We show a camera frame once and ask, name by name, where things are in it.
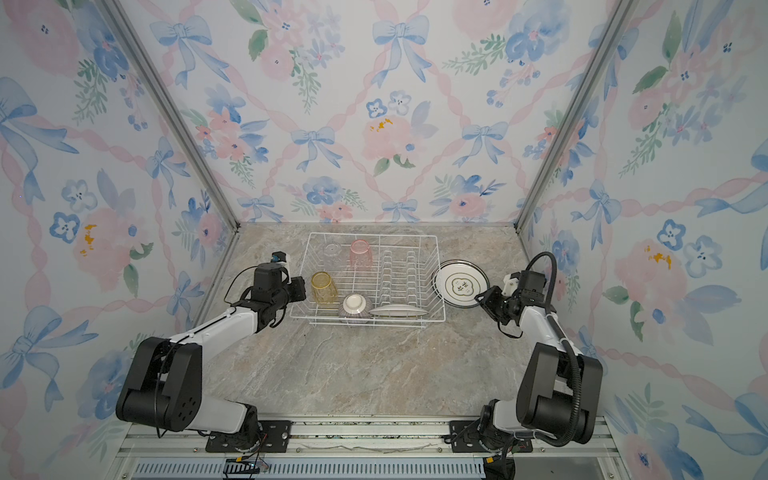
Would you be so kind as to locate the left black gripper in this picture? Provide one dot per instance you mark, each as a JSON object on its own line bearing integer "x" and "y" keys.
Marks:
{"x": 298, "y": 283}

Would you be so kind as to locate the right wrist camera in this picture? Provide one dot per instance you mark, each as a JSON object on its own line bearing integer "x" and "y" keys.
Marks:
{"x": 510, "y": 283}

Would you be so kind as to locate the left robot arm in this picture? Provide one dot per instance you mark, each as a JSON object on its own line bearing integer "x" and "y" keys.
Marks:
{"x": 164, "y": 385}

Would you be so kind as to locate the white wire dish rack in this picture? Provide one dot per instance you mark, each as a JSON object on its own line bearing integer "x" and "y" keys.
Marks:
{"x": 401, "y": 274}

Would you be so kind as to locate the aluminium rail frame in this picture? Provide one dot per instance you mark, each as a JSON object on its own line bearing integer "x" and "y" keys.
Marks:
{"x": 366, "y": 447}

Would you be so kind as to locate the yellow glass cup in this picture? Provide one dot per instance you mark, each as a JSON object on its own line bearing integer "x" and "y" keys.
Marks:
{"x": 323, "y": 288}

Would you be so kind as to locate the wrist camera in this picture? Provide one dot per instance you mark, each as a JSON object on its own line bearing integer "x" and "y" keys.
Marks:
{"x": 510, "y": 283}
{"x": 280, "y": 257}

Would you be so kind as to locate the aluminium corner post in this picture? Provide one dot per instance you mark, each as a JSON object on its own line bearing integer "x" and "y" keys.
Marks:
{"x": 118, "y": 21}
{"x": 608, "y": 40}

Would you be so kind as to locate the pink glass cup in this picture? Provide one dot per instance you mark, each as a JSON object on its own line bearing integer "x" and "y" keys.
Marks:
{"x": 361, "y": 256}

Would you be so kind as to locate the right aluminium corner post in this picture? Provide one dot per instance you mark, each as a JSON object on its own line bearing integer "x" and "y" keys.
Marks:
{"x": 608, "y": 40}

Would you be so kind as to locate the clear glass cup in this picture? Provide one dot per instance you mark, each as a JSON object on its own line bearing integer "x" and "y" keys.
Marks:
{"x": 332, "y": 250}

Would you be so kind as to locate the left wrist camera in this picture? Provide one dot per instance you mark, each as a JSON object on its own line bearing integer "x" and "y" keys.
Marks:
{"x": 280, "y": 257}

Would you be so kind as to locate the left aluminium corner post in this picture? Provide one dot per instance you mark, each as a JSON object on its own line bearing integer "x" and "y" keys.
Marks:
{"x": 118, "y": 21}

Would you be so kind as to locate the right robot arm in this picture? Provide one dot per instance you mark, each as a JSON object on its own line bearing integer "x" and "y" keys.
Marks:
{"x": 557, "y": 399}

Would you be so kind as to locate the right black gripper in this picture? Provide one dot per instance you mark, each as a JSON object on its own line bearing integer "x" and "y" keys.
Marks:
{"x": 489, "y": 301}

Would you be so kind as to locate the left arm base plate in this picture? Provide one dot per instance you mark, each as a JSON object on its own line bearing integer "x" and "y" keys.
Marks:
{"x": 271, "y": 436}

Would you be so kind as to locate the white plate with clover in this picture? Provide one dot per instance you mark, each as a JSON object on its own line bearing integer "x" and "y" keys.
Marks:
{"x": 458, "y": 282}

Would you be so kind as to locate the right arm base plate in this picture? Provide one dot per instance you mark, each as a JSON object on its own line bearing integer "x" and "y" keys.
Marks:
{"x": 467, "y": 437}

